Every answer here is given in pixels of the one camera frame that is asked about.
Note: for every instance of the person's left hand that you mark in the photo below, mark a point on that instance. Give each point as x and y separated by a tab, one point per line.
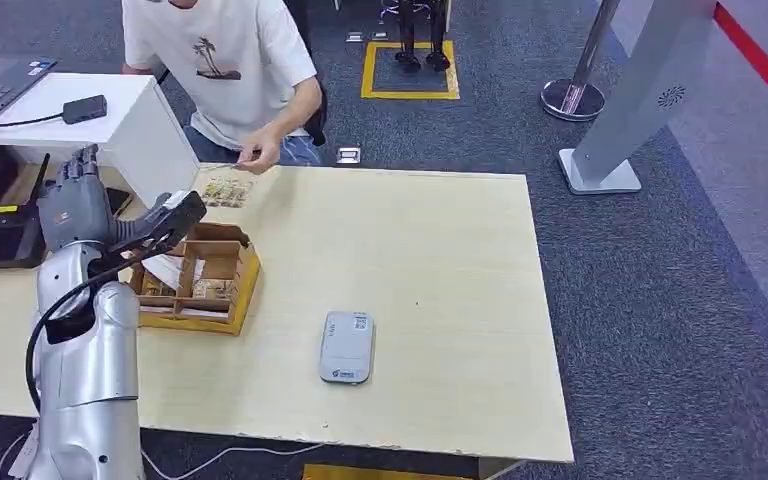
261	149

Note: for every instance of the red floor tape line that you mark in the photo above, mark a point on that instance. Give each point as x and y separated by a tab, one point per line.
765	66

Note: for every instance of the wooden card box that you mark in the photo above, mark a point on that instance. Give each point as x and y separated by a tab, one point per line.
241	275

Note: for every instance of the white cabinet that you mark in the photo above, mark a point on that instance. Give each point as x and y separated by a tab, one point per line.
139	132

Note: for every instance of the yellow floor tape square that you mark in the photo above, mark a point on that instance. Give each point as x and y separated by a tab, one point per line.
367	69

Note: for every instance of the black robot legs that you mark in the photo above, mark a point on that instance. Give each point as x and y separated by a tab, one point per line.
407	40

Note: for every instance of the small floor socket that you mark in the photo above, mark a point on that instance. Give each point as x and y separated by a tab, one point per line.
354	36

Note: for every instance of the person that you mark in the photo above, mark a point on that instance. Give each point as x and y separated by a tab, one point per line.
225	60

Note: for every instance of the grey card reader device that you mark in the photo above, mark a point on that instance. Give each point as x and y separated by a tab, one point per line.
347	347

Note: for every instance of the black smartphone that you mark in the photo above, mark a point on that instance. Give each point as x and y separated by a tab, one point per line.
118	199

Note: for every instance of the white card in box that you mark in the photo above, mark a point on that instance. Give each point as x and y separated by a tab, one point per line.
166	270

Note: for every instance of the silver floor socket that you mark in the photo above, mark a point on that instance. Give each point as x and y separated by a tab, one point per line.
348	156

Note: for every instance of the grey kiosk stand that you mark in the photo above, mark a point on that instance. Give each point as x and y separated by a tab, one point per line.
642	79

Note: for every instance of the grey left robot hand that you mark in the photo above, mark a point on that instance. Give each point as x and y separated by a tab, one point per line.
76	208

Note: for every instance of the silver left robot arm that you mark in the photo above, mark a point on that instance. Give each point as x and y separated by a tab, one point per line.
92	371

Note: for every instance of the chrome stanchion post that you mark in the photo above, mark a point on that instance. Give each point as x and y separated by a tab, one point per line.
573	99

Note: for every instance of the printed card in box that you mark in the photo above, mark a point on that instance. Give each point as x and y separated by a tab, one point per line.
213	289

